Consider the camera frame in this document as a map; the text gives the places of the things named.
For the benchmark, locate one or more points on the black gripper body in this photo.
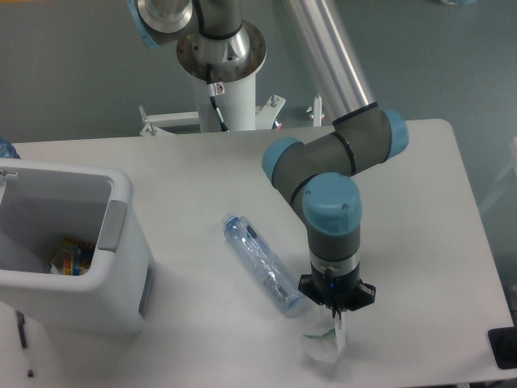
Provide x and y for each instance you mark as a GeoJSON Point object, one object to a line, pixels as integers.
{"type": "Point", "coordinates": [338, 293]}

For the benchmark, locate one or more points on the white paper wrapper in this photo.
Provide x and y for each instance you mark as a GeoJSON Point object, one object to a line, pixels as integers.
{"type": "Point", "coordinates": [325, 340]}

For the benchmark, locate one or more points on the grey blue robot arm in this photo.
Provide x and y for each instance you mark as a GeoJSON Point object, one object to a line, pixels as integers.
{"type": "Point", "coordinates": [315, 178]}

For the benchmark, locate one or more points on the colourful snack wrapper in bin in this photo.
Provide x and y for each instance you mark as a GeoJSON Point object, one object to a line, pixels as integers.
{"type": "Point", "coordinates": [73, 257]}

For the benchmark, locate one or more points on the white plastic trash can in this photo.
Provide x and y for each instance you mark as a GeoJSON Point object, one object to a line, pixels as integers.
{"type": "Point", "coordinates": [41, 203]}

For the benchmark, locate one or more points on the black device at table edge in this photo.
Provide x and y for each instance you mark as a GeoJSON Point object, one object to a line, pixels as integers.
{"type": "Point", "coordinates": [503, 343]}

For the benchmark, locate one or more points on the blue bottle behind bin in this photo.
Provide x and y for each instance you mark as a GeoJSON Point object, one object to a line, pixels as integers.
{"type": "Point", "coordinates": [7, 150]}

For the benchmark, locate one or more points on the black pen on table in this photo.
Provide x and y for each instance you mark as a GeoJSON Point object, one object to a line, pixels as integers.
{"type": "Point", "coordinates": [23, 343]}

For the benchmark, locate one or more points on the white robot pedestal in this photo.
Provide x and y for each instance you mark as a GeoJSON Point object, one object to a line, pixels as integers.
{"type": "Point", "coordinates": [223, 74]}

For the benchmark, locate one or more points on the clear blue plastic bottle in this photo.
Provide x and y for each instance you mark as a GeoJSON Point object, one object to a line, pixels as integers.
{"type": "Point", "coordinates": [264, 266]}

